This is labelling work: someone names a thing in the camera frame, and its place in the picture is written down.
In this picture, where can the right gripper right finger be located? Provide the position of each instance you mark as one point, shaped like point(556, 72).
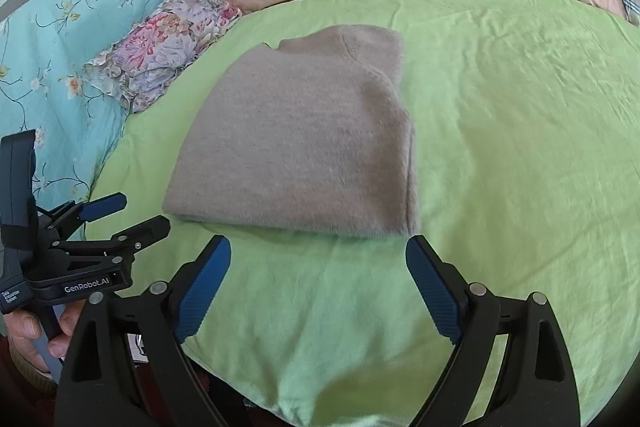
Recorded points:
point(535, 386)

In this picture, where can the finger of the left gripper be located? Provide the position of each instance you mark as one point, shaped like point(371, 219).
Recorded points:
point(77, 213)
point(123, 244)

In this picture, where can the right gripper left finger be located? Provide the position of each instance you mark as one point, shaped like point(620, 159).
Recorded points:
point(98, 386)

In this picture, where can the grey brown knit sweater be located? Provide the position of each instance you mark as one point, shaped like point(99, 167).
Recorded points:
point(309, 135)

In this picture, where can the person's left hand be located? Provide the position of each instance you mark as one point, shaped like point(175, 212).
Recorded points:
point(24, 329)

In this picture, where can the turquoise floral blanket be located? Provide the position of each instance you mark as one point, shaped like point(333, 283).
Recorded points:
point(44, 46)

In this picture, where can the floral ruffled pillow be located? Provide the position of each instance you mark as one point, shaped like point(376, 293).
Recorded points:
point(138, 69)

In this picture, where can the green bed sheet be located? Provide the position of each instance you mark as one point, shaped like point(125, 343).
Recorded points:
point(527, 145)

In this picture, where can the black camera box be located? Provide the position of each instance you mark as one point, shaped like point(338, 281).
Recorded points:
point(19, 216)

